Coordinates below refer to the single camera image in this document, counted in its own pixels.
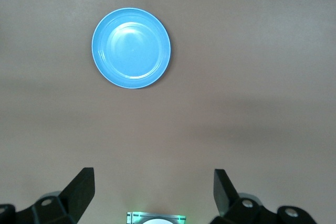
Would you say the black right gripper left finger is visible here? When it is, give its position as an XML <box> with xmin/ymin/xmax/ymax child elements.
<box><xmin>0</xmin><ymin>167</ymin><xmax>95</xmax><ymax>224</ymax></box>

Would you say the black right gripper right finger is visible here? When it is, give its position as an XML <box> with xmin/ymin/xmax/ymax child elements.
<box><xmin>213</xmin><ymin>168</ymin><xmax>317</xmax><ymax>224</ymax></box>

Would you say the brown table cover sheet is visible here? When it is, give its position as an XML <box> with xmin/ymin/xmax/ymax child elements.
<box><xmin>0</xmin><ymin>0</ymin><xmax>336</xmax><ymax>224</ymax></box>

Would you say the blue round plate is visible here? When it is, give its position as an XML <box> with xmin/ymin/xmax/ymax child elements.
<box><xmin>91</xmin><ymin>7</ymin><xmax>172</xmax><ymax>90</ymax></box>

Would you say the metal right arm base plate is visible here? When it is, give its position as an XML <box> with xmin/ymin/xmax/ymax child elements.
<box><xmin>127</xmin><ymin>211</ymin><xmax>187</xmax><ymax>224</ymax></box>

